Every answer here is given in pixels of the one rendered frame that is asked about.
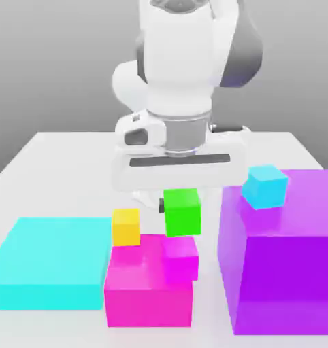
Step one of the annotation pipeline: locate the large pink box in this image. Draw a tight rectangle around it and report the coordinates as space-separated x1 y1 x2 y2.
103 233 198 328

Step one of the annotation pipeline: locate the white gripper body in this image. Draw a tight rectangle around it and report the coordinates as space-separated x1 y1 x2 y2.
110 139 248 193

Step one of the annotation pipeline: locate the small yellow cube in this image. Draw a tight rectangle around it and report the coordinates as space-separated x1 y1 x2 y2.
112 208 141 247

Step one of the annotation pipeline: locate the small blue cube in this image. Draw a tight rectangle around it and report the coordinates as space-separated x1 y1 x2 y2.
240 164 289 211

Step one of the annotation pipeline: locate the small green cube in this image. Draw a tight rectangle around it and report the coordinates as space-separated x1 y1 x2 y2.
163 188 202 237

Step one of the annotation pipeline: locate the small magenta cube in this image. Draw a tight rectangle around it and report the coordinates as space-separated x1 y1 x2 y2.
161 235 200 283

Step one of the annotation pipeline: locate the large purple box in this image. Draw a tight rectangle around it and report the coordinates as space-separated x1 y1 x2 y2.
217 168 328 336

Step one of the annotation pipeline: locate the large cyan box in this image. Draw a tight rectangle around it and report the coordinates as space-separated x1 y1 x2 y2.
0 217 114 311

